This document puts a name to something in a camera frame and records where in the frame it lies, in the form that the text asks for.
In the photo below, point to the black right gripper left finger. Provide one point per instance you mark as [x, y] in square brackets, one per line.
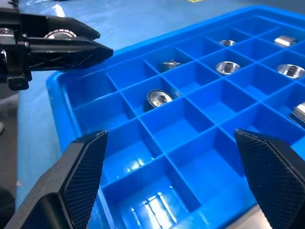
[71, 181]

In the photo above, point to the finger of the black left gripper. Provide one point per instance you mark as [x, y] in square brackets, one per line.
[71, 53]
[76, 27]

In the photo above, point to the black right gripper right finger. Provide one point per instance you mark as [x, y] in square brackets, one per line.
[274, 181]

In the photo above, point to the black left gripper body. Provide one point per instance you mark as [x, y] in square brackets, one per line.
[14, 59]

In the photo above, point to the silver metal roller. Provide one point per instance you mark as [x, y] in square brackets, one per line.
[291, 70]
[227, 67]
[59, 33]
[158, 99]
[227, 43]
[298, 114]
[284, 40]
[170, 65]

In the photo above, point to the blue compartment tray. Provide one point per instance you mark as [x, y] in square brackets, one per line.
[166, 133]

